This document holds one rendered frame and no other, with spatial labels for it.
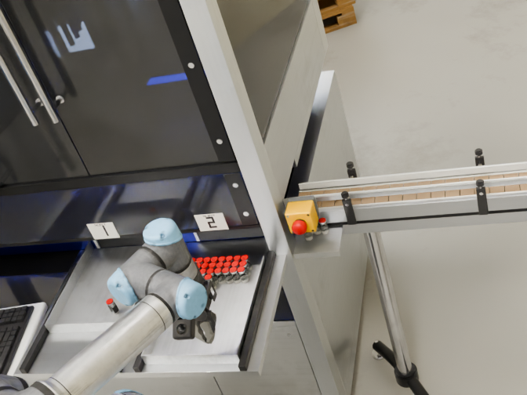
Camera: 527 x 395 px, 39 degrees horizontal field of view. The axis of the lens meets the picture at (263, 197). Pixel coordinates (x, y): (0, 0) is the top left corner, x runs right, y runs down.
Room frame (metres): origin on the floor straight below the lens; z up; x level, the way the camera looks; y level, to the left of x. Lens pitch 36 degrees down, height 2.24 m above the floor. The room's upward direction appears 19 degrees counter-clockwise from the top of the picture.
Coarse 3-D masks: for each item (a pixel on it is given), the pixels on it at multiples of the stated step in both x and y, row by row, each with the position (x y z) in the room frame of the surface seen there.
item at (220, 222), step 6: (198, 216) 1.65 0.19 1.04; (204, 216) 1.64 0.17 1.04; (210, 216) 1.64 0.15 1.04; (216, 216) 1.63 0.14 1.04; (222, 216) 1.62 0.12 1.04; (198, 222) 1.65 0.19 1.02; (204, 222) 1.65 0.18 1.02; (216, 222) 1.63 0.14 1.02; (222, 222) 1.63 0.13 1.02; (204, 228) 1.65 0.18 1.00; (210, 228) 1.64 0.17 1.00; (216, 228) 1.63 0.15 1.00; (222, 228) 1.63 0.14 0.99; (228, 228) 1.62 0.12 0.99
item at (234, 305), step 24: (264, 264) 1.54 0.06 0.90; (216, 288) 1.53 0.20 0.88; (240, 288) 1.50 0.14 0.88; (216, 312) 1.44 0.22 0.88; (240, 312) 1.41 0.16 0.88; (168, 336) 1.41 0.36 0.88; (216, 336) 1.35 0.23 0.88; (240, 336) 1.33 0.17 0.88; (144, 360) 1.34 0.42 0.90; (168, 360) 1.32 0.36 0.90; (192, 360) 1.29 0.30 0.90; (216, 360) 1.26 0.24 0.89
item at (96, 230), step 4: (88, 224) 1.79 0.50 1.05; (92, 224) 1.78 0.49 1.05; (96, 224) 1.77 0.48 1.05; (100, 224) 1.77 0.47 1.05; (104, 224) 1.76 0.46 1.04; (108, 224) 1.76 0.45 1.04; (112, 224) 1.76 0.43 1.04; (92, 228) 1.78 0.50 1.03; (96, 228) 1.78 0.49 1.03; (100, 228) 1.77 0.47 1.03; (108, 228) 1.76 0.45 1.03; (112, 228) 1.76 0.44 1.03; (92, 232) 1.79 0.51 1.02; (96, 232) 1.78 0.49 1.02; (100, 232) 1.77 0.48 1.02; (104, 232) 1.77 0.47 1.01; (108, 232) 1.77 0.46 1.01; (112, 232) 1.76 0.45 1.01; (116, 232) 1.76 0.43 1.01; (96, 236) 1.78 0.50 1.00; (100, 236) 1.78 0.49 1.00; (104, 236) 1.77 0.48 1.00; (108, 236) 1.77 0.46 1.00; (112, 236) 1.76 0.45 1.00; (116, 236) 1.76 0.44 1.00
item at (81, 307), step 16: (96, 256) 1.85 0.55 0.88; (112, 256) 1.82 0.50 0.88; (128, 256) 1.80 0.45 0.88; (80, 272) 1.79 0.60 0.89; (96, 272) 1.78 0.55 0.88; (112, 272) 1.75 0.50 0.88; (64, 288) 1.71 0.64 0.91; (80, 288) 1.73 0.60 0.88; (96, 288) 1.70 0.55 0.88; (64, 304) 1.68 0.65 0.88; (80, 304) 1.66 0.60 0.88; (96, 304) 1.63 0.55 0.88; (48, 320) 1.60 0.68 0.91; (64, 320) 1.61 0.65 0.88; (80, 320) 1.59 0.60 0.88; (96, 320) 1.57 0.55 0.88; (112, 320) 1.55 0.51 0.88
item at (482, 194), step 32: (480, 160) 1.57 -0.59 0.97; (320, 192) 1.72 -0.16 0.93; (352, 192) 1.62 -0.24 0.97; (384, 192) 1.58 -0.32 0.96; (416, 192) 1.55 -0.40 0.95; (448, 192) 1.53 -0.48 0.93; (480, 192) 1.45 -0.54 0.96; (512, 192) 1.45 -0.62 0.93; (352, 224) 1.59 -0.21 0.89; (384, 224) 1.56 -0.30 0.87; (416, 224) 1.53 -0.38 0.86; (448, 224) 1.50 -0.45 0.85; (480, 224) 1.46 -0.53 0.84
